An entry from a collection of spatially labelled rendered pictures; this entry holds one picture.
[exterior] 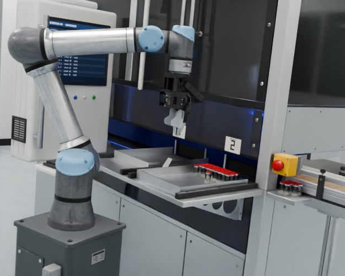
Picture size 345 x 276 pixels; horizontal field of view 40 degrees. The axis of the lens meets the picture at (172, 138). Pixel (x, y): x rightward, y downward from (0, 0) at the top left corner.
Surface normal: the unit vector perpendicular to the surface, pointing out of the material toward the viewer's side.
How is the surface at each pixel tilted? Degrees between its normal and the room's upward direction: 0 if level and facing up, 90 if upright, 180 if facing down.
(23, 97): 90
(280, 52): 90
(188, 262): 90
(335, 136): 90
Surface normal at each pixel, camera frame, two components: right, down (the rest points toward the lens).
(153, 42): 0.02, 0.16
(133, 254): -0.77, 0.03
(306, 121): 0.63, 0.18
